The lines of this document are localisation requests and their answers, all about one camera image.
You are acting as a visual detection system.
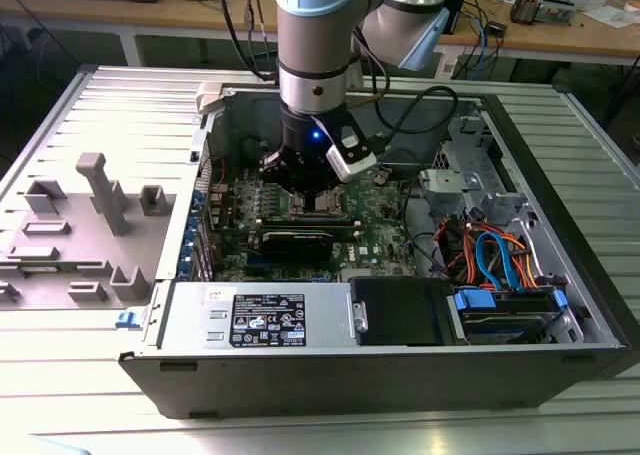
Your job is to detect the black graphics card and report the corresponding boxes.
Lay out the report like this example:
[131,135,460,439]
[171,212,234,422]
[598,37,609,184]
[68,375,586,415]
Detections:
[260,228,335,262]

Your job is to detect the black plastic shroud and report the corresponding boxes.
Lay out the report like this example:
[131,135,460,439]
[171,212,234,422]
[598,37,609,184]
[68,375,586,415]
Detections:
[349,276,471,347]

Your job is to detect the black PC case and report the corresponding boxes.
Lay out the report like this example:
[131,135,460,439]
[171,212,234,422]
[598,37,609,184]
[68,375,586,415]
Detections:
[118,81,632,422]

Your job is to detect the copper finned heat sink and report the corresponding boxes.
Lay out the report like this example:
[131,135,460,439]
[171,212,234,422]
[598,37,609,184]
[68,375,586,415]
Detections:
[510,0,541,26]

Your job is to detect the green motherboard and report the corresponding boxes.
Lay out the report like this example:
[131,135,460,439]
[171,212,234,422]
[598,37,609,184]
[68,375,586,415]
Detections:
[207,160,437,284]

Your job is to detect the grey parts rack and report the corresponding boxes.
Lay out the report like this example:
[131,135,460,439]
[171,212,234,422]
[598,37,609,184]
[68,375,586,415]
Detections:
[0,152,179,312]

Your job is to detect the grey electronic device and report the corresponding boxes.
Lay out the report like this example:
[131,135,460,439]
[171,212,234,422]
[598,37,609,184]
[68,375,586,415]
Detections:
[539,0,576,26]

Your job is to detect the silver power supply unit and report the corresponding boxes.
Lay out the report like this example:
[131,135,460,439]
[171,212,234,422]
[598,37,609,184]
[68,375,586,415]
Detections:
[158,280,357,350]

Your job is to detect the black camera cable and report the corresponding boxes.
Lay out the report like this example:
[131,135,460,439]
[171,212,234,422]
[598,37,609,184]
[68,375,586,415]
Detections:
[349,24,460,152]

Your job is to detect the black tower box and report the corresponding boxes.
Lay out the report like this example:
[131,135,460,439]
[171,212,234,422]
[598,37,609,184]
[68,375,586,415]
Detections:
[439,0,471,36]

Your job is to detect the CPU socket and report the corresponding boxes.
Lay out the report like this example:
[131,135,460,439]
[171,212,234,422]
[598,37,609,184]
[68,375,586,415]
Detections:
[288,184,350,217]

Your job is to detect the orange wire bundle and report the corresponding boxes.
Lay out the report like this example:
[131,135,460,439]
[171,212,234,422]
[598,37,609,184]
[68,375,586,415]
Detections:
[442,219,549,290]

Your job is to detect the hard disk in blue carrier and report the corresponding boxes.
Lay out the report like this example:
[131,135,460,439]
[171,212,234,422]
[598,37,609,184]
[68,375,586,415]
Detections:
[447,285,569,346]

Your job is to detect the silver metal drive cage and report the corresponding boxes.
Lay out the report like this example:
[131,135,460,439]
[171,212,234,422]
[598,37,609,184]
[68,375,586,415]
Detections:
[418,115,539,226]

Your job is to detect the white paper sheets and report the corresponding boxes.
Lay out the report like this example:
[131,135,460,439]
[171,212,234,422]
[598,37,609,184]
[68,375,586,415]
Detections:
[584,4,640,30]

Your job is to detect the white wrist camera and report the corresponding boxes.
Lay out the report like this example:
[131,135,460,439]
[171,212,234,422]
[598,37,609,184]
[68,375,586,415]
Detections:
[324,127,377,184]

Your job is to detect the blue wire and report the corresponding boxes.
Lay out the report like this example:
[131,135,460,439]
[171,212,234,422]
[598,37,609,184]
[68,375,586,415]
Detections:
[473,229,526,294]

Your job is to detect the wooden desk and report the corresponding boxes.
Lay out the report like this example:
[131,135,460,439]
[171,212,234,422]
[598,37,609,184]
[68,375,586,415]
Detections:
[0,0,640,69]

